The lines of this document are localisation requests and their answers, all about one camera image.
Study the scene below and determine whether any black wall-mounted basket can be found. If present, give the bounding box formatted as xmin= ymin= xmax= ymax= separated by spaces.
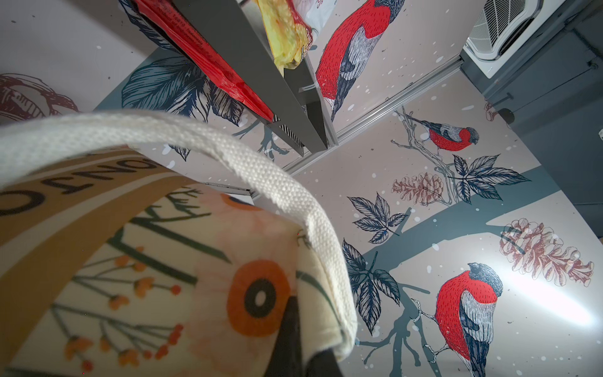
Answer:
xmin=174 ymin=1 xmax=337 ymax=155

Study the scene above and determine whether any white air conditioner unit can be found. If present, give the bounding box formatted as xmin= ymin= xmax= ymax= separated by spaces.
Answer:
xmin=463 ymin=0 xmax=565 ymax=79

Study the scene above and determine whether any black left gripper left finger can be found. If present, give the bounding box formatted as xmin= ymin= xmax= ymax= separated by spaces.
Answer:
xmin=265 ymin=296 xmax=305 ymax=377

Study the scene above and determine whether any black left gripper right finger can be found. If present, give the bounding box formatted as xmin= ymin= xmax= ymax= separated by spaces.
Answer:
xmin=306 ymin=349 xmax=343 ymax=377

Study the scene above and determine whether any red Chuba cassava chips bag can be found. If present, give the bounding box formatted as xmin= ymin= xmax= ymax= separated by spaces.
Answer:
xmin=133 ymin=0 xmax=338 ymax=123

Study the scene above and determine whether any cream canvas tote bag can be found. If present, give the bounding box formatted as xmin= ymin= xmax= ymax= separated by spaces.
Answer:
xmin=1 ymin=111 xmax=357 ymax=376

